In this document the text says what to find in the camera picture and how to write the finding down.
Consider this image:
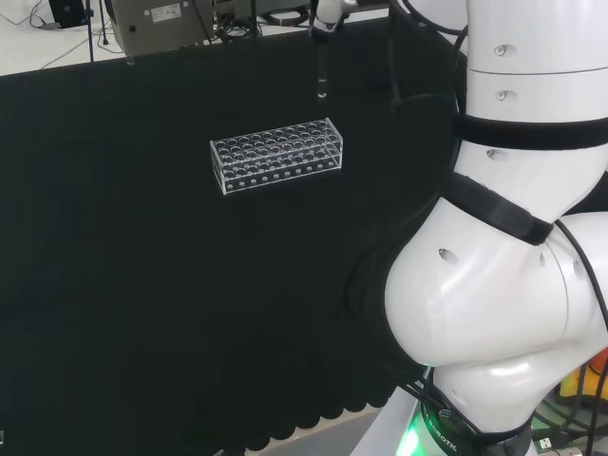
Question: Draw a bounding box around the coiled black cable bundle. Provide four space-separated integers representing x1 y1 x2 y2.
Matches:
258 9 313 27

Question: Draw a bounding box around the black bench cloth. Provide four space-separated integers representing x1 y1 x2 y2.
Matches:
0 19 469 456

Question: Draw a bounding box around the black box device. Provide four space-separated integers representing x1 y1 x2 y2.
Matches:
48 0 89 28

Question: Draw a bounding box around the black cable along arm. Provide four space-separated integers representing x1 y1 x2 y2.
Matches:
553 220 608 341

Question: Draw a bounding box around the grey metal equipment case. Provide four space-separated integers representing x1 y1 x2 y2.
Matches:
104 0 218 58

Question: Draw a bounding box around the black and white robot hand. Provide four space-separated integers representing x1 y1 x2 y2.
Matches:
308 0 358 45

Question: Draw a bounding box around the clear acrylic test tube rack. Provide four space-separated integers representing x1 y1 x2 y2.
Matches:
209 117 345 197

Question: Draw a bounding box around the blue tripod leg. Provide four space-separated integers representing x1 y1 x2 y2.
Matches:
85 0 97 63

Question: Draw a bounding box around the clear glass test tube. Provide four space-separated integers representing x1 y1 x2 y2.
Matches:
315 39 331 100

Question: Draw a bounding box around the yellow stop button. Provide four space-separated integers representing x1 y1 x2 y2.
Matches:
558 347 608 401

